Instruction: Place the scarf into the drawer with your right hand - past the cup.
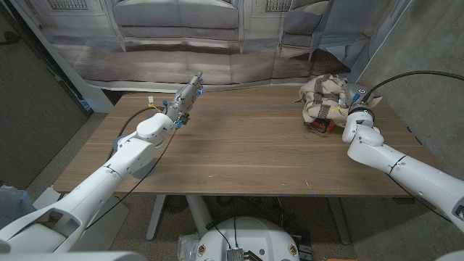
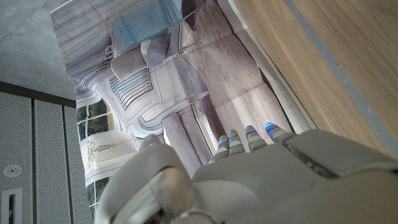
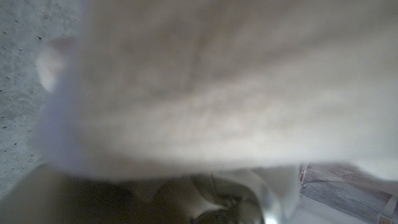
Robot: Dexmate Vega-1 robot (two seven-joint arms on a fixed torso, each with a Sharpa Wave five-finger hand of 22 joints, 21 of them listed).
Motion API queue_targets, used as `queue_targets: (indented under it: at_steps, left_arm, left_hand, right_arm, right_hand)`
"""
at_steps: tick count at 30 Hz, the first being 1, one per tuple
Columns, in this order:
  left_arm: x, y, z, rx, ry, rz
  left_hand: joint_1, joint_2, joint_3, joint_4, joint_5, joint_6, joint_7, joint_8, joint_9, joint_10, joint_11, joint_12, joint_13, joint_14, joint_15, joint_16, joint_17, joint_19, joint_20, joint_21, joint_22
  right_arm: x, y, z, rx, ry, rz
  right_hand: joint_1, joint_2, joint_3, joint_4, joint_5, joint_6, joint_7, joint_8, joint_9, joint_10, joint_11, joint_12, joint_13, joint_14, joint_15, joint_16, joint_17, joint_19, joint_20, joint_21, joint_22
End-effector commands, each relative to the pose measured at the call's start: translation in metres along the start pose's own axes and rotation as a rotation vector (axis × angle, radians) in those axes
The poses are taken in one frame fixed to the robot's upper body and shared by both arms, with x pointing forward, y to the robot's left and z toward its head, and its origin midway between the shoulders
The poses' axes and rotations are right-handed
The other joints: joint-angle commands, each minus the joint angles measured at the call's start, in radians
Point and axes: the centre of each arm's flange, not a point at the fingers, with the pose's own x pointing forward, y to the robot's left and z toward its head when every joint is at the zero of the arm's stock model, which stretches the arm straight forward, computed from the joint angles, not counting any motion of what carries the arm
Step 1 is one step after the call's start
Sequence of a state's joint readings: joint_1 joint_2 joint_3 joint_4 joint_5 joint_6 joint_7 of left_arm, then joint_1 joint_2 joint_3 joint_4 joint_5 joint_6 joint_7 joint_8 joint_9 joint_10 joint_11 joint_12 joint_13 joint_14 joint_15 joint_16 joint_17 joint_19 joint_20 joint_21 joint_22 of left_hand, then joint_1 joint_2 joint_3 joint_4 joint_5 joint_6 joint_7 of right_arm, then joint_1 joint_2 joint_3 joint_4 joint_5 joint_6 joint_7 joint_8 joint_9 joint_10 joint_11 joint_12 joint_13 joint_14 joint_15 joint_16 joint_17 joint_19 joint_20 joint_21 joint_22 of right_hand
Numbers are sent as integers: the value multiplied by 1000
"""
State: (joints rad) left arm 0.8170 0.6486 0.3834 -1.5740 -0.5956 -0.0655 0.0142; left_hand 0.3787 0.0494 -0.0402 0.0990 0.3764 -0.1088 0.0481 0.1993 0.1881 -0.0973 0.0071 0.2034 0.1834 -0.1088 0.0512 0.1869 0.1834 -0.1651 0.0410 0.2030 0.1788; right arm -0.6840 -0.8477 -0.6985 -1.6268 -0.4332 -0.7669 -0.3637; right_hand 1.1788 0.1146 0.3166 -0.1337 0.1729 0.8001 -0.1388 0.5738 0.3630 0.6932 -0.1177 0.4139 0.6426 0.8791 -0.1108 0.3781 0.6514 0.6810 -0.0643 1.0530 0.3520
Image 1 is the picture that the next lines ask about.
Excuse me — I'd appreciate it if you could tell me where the black door handle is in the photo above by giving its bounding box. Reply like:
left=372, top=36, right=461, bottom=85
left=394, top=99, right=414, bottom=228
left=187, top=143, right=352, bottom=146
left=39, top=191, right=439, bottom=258
left=0, top=30, right=21, bottom=46

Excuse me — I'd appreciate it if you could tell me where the clear plastic bag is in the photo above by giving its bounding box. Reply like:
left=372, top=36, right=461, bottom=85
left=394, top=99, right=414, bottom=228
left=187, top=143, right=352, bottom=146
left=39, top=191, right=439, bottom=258
left=177, top=233, right=202, bottom=261

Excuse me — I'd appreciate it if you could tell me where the black round fan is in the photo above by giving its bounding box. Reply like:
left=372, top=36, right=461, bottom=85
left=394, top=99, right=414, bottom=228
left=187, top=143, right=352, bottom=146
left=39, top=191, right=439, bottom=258
left=162, top=195, right=189, bottom=215

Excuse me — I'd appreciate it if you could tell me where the beige plaid fringed scarf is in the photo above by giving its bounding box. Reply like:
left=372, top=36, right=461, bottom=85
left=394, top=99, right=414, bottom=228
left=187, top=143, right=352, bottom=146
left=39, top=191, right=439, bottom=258
left=297, top=73, right=384, bottom=128

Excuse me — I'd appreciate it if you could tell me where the wooden box with red drawer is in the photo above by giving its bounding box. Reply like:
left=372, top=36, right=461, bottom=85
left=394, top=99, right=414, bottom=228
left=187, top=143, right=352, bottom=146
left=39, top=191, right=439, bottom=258
left=303, top=117, right=336, bottom=137

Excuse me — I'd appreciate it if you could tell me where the printed room backdrop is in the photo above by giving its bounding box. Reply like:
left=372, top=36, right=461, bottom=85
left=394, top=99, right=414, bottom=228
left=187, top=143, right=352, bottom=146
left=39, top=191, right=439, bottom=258
left=10, top=0, right=414, bottom=94

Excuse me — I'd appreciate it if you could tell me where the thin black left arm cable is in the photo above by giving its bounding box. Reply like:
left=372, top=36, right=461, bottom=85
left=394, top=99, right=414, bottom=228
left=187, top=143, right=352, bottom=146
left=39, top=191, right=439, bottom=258
left=85, top=128, right=178, bottom=231

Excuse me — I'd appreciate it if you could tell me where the person leg in jeans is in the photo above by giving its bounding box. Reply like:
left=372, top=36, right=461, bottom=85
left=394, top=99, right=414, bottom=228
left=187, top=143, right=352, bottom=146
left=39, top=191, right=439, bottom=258
left=0, top=185, right=37, bottom=229

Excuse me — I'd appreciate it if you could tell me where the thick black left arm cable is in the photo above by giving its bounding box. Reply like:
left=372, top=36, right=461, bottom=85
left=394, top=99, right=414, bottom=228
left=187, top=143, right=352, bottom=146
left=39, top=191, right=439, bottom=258
left=107, top=107, right=166, bottom=162

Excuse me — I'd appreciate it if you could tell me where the white backdrop frame post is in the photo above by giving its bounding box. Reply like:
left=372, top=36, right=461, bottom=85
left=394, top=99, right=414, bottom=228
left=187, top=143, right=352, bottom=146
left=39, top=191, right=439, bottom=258
left=9, top=0, right=115, bottom=114

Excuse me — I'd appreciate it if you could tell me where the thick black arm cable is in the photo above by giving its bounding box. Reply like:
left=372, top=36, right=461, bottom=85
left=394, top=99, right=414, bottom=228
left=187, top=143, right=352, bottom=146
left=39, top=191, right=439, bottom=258
left=107, top=107, right=166, bottom=162
left=362, top=70, right=464, bottom=104

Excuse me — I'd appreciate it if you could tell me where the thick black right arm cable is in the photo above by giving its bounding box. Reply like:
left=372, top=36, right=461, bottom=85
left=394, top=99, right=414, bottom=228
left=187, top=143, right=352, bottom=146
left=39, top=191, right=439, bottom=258
left=362, top=70, right=464, bottom=104

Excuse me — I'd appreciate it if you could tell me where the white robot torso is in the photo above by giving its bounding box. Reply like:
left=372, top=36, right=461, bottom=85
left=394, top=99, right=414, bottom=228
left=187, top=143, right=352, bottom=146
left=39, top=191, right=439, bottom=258
left=195, top=216, right=301, bottom=261

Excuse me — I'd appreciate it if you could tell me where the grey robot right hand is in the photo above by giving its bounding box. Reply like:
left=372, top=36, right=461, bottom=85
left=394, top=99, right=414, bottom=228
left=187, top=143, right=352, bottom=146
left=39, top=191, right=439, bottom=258
left=339, top=83, right=375, bottom=117

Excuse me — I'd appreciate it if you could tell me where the white table leg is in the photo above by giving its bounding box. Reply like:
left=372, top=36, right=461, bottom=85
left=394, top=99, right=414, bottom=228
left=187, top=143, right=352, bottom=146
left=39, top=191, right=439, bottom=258
left=146, top=195, right=167, bottom=242
left=186, top=195, right=213, bottom=236
left=326, top=197, right=352, bottom=246

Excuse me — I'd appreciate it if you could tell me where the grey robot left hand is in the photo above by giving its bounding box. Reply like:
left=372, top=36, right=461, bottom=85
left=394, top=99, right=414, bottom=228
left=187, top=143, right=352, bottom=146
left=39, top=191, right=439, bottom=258
left=165, top=70, right=204, bottom=131

